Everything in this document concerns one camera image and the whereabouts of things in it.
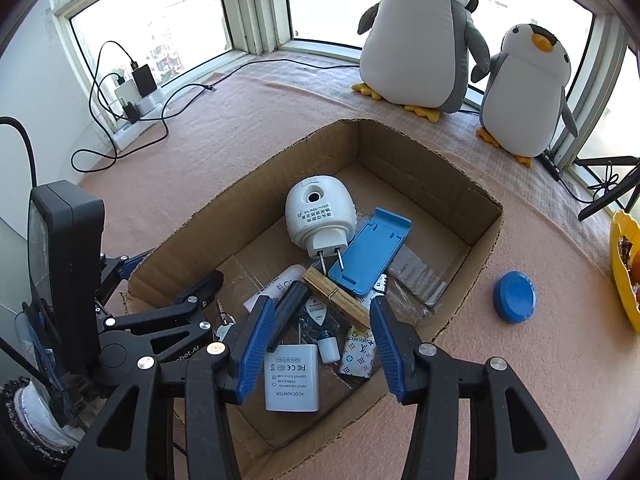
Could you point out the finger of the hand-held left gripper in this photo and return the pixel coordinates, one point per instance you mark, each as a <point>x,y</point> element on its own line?
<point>190,300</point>
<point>117,270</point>

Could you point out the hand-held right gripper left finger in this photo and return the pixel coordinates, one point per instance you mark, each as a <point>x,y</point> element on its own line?
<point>257,350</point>

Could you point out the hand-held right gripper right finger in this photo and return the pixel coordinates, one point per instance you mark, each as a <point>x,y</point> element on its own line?
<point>387,350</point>

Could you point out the patterned white lighter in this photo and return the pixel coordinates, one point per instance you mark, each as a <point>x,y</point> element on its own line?
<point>357,355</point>

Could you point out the white power adapter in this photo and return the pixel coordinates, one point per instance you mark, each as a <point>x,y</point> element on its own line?
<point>292,380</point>

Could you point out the black cylinder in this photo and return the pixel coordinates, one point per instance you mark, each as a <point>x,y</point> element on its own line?
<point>290,310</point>

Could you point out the small white bottle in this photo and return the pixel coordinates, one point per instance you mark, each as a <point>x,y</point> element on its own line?
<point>272,290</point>

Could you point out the wooden clothespin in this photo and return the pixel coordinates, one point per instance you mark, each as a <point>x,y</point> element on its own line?
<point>340,302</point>

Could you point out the blue phone stand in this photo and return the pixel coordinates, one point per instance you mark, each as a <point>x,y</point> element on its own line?
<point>370,255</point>

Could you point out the white plug-in device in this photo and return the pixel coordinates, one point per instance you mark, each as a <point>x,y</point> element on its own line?
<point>320,210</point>

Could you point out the cardboard box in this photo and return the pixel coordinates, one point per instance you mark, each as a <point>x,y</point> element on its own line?
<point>425,185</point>

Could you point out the clear plastic bag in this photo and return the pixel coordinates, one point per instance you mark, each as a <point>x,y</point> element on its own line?
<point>417,277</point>

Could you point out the blue round lid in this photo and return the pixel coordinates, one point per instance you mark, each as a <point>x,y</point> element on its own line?
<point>515,297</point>

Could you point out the white charger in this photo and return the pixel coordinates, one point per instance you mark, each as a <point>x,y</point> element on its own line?
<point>124,90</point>

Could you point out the yellow plastic bowl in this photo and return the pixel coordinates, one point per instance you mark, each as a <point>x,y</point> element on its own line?
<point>616,260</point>

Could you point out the black inline controller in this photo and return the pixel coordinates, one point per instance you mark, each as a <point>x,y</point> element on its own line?
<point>551,165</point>

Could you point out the checkered cloth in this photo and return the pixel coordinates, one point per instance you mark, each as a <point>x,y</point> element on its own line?
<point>310,77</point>

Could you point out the pile of wrapped candies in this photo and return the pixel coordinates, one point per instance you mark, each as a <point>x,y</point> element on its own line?
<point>627,252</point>

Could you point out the small penguin plush toy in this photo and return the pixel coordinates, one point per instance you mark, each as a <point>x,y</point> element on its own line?
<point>525,100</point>

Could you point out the black tripod stand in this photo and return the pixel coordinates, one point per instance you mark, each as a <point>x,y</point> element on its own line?
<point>605,161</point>

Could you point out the large penguin plush toy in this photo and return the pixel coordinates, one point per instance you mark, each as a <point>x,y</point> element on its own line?
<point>415,45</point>

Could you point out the white window frame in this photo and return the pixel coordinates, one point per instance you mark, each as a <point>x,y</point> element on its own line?
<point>250,10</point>

